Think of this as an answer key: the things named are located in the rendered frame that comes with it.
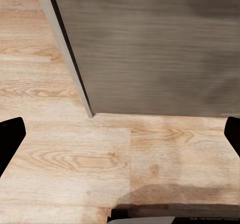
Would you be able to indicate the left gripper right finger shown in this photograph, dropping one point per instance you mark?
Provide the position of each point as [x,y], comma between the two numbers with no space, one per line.
[232,133]

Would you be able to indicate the dishwasher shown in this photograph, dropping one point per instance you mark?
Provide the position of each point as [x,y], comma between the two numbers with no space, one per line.
[157,57]

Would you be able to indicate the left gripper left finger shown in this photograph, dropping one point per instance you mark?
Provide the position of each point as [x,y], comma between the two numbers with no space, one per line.
[12,133]

